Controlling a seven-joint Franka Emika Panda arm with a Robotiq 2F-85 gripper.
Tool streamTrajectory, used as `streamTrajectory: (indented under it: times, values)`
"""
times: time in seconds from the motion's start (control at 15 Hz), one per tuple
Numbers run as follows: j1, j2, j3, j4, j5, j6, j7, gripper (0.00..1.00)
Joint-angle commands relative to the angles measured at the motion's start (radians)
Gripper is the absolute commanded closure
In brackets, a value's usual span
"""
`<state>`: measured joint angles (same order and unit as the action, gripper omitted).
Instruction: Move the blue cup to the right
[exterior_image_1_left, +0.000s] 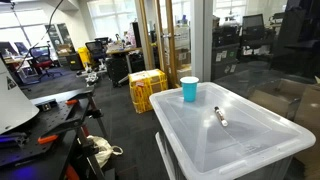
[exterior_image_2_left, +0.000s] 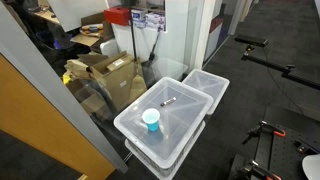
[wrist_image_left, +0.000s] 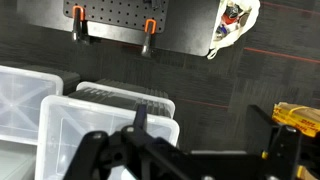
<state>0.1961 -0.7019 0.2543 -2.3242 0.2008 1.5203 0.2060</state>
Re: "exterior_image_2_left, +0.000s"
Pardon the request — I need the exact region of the blue plastic cup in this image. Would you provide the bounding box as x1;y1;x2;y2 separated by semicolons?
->
141;107;161;133

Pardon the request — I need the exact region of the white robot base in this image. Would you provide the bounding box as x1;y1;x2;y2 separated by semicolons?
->
301;153;320;180

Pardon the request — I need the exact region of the dark marker pen white cap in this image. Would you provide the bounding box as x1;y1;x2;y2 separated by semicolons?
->
159;96;178;108

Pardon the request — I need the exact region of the clear plastic storage bin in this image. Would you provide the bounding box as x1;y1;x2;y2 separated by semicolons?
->
113;76;214;170

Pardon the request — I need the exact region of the large open cardboard box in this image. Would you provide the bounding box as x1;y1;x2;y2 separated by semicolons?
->
64;50;148;113

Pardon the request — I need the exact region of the small clear plastic bin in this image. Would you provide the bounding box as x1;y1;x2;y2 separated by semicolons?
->
182;68;231;116

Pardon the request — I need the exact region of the broom with black pole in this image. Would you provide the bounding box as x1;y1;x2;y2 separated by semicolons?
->
128;0;148;101

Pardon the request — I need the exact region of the white printed carton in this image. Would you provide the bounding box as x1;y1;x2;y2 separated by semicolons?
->
130;8;148;30
145;11;167;33

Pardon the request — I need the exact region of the small flattened cardboard box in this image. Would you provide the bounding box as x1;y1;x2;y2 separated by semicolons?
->
65;79;113;122

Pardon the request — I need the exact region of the large clear plastic bin body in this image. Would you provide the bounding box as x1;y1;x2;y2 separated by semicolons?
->
124;121;207;180

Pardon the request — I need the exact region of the red box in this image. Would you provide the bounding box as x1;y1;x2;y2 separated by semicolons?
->
103;5;132;27

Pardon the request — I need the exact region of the cardboard box with items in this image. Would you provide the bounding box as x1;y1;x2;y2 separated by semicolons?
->
70;12;115;48

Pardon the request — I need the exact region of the white board panel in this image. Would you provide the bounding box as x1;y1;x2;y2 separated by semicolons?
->
46;0;110;33

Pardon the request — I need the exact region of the black perforated robot table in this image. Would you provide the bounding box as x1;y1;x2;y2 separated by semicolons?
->
227;122;320;180

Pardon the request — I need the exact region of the black dustpan with handle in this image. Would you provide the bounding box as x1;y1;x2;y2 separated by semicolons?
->
141;28;165;88

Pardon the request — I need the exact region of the black camera on boom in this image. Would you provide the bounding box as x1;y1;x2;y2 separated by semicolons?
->
234;34;270;48

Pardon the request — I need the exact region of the black clamp orange handle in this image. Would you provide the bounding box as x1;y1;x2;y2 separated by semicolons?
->
241;120;287;145
232;159;283;180

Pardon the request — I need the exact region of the thin black camera cable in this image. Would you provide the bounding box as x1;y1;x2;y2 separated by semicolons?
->
262;46;305;116

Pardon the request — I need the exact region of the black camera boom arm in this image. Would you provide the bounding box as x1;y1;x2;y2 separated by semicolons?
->
240;44;320;91

